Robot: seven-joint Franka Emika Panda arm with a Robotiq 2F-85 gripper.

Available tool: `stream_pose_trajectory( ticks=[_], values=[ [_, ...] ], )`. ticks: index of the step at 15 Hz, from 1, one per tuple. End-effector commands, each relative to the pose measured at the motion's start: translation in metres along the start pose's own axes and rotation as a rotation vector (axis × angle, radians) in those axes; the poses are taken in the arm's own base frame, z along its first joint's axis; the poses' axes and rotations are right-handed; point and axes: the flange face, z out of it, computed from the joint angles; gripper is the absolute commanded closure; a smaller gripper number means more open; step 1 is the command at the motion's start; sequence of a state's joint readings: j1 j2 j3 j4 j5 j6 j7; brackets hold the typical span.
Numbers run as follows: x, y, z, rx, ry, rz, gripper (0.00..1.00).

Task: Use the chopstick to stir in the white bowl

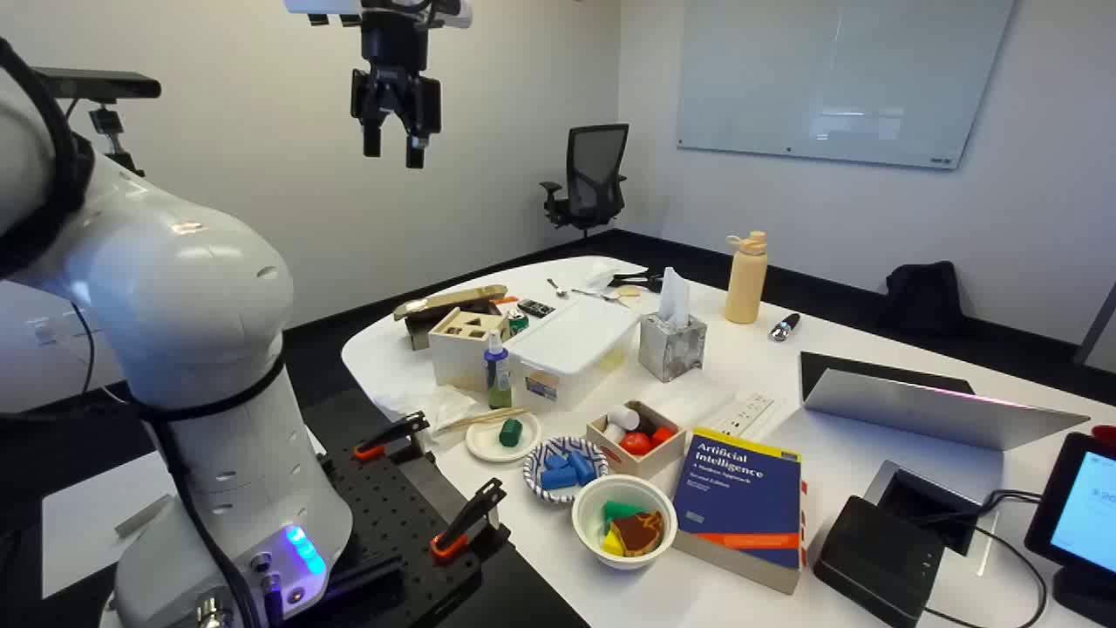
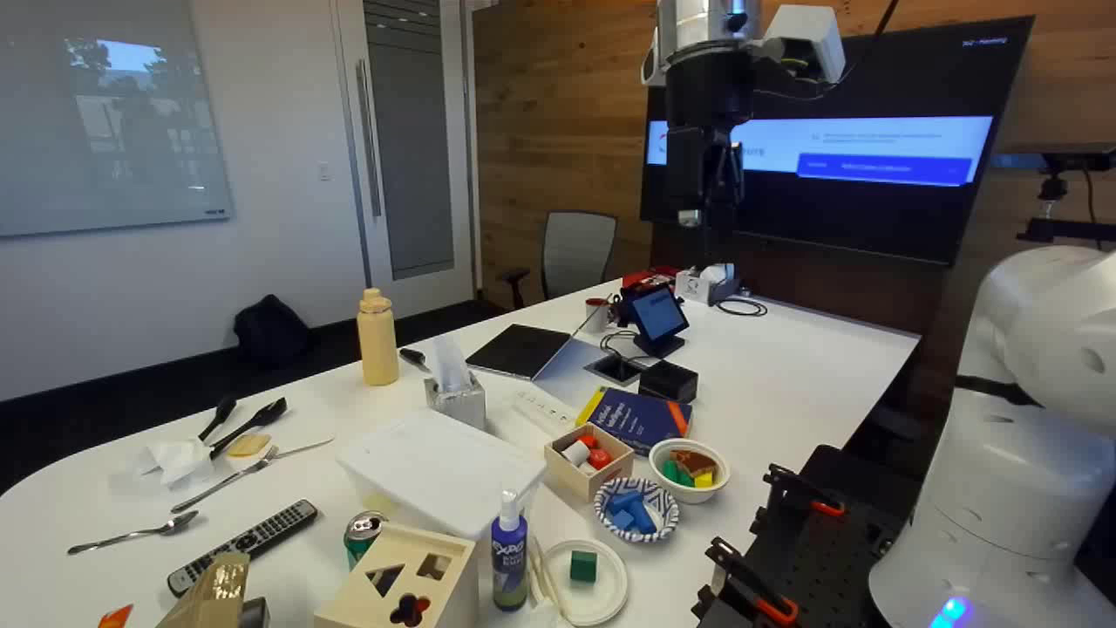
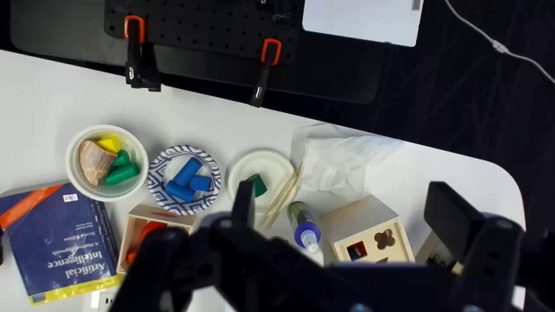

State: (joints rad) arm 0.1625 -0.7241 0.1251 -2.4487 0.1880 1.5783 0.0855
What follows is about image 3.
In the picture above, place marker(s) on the red toy piece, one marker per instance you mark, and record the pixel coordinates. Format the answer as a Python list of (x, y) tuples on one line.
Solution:
[(148, 230)]

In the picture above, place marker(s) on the blue patterned paper plate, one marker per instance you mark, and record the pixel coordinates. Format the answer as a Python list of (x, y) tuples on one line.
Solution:
[(159, 183)]

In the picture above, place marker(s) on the clear plastic bag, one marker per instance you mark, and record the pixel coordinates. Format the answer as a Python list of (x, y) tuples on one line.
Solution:
[(336, 161)]

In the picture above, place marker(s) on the tan wooden chunk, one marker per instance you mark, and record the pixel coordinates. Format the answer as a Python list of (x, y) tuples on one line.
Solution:
[(93, 161)]

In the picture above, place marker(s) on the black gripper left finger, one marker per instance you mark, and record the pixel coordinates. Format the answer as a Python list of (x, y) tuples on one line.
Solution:
[(244, 201)]

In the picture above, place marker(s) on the white paper plate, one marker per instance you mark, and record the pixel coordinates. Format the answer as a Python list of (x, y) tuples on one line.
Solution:
[(266, 166)]

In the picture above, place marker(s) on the white rectangular panel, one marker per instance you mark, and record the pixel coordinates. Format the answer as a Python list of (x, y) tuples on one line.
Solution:
[(365, 17)]

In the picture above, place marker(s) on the green toy block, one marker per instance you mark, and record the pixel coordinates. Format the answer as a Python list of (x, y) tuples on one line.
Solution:
[(122, 173), (122, 157)]

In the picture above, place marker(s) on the blue toy block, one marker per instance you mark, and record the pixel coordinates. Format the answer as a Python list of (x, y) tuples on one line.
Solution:
[(188, 171), (180, 190), (202, 183)]

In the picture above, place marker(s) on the yellow toy block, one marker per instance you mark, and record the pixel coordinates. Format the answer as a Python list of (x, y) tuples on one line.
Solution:
[(110, 143)]

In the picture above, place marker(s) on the wooden shape sorter box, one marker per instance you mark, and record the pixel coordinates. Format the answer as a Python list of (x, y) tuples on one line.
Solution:
[(358, 221)]

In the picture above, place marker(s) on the sanitizer bottle blue label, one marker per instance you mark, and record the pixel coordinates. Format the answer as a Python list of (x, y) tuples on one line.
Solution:
[(306, 230)]

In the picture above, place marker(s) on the black pegboard base plate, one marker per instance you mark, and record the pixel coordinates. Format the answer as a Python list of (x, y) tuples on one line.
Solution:
[(202, 22)]

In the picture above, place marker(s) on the dark green house block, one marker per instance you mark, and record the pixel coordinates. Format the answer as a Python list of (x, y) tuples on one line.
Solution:
[(261, 185)]

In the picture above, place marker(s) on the white bowl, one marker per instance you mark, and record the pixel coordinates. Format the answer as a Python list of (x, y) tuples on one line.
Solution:
[(74, 166)]

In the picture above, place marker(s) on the white power strip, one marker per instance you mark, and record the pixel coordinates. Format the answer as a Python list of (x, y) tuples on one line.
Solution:
[(98, 299)]

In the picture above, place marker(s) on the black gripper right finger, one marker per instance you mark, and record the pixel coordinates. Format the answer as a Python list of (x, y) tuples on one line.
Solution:
[(457, 216)]

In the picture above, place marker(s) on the open wooden box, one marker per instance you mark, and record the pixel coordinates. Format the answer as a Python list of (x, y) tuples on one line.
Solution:
[(138, 211)]

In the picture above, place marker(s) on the blue textbook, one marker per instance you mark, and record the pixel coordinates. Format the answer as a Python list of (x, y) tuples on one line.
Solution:
[(58, 235)]

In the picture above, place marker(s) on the black orange clamp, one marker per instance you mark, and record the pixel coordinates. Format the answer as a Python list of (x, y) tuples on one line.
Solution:
[(263, 79), (134, 57)]

